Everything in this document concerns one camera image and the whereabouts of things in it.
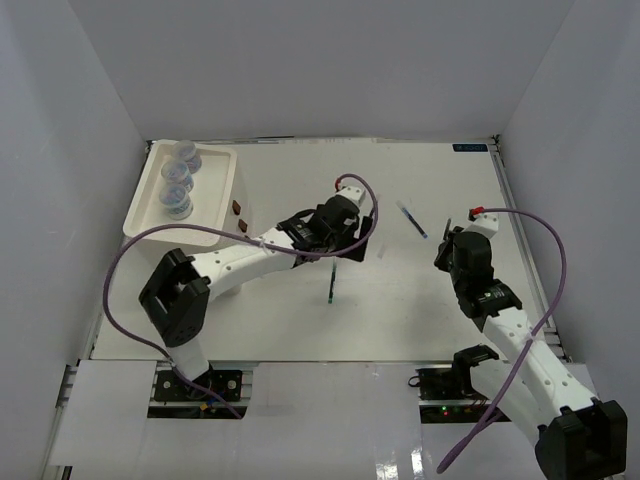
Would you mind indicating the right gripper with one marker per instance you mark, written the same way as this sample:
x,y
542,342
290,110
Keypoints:
x,y
441,261

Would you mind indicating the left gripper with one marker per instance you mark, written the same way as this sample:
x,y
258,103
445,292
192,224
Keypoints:
x,y
355,254

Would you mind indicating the blue pen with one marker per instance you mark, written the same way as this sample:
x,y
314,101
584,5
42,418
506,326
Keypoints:
x,y
405,211

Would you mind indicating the dark green pen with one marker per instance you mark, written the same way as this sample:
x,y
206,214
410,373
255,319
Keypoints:
x,y
331,290

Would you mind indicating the clear jar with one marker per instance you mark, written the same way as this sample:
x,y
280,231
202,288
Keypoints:
x,y
177,172
176,201
186,151

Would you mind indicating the black pen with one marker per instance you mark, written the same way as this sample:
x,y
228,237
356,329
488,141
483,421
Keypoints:
x,y
446,229

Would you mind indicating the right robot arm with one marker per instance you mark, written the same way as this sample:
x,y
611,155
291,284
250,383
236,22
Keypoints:
x,y
574,434

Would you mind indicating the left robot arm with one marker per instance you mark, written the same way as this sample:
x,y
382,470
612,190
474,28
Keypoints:
x,y
177,294

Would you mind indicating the blue table label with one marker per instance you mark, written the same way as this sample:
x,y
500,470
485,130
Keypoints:
x,y
470,147

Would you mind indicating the white three-drawer storage box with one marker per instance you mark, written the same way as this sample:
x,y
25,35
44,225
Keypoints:
x,y
217,184

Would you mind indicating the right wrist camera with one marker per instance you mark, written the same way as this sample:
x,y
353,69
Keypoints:
x,y
482,222

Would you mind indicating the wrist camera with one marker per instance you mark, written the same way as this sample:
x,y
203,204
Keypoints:
x,y
355,194
482,222

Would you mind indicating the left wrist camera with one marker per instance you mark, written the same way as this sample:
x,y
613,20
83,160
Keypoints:
x,y
355,194

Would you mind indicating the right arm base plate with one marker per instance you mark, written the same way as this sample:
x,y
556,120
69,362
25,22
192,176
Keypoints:
x,y
442,399

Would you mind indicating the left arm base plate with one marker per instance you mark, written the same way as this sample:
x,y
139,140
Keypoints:
x,y
171,398

